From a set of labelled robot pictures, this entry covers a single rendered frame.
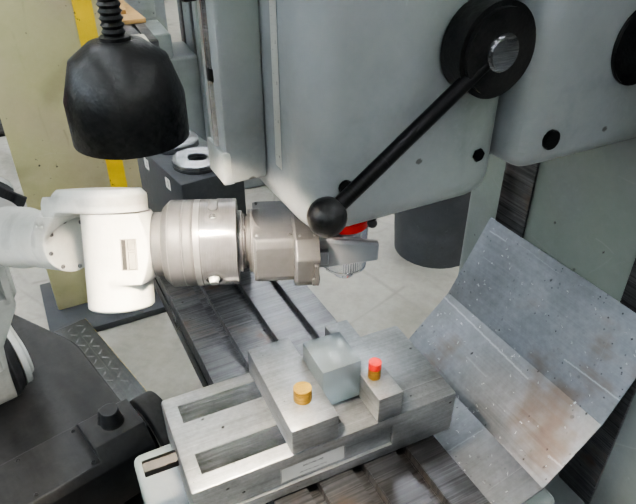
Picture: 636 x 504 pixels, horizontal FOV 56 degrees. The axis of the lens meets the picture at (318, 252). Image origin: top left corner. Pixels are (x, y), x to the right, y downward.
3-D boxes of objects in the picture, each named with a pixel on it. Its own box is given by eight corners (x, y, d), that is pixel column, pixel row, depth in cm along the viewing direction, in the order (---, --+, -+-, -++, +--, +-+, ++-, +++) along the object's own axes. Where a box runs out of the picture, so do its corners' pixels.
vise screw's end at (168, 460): (146, 480, 70) (143, 469, 69) (143, 469, 72) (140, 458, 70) (179, 468, 72) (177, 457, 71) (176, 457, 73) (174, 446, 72)
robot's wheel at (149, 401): (135, 443, 144) (120, 383, 133) (154, 432, 146) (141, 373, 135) (177, 499, 131) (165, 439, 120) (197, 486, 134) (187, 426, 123)
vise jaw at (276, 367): (292, 456, 69) (291, 432, 67) (248, 371, 80) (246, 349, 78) (339, 438, 71) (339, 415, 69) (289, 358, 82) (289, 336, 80)
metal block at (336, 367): (322, 408, 74) (322, 373, 71) (303, 376, 79) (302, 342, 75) (359, 395, 76) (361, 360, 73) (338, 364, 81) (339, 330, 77)
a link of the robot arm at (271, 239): (321, 232, 54) (187, 237, 53) (319, 314, 60) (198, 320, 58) (309, 171, 65) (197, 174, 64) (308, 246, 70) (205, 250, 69)
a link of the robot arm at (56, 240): (105, 191, 55) (25, 190, 62) (113, 286, 56) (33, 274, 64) (160, 187, 60) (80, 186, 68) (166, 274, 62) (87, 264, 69)
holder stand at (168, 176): (193, 275, 111) (179, 178, 100) (148, 225, 126) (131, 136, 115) (250, 255, 116) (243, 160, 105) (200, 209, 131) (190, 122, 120)
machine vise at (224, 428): (198, 532, 69) (186, 471, 63) (167, 436, 80) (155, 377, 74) (450, 429, 81) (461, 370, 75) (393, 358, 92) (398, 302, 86)
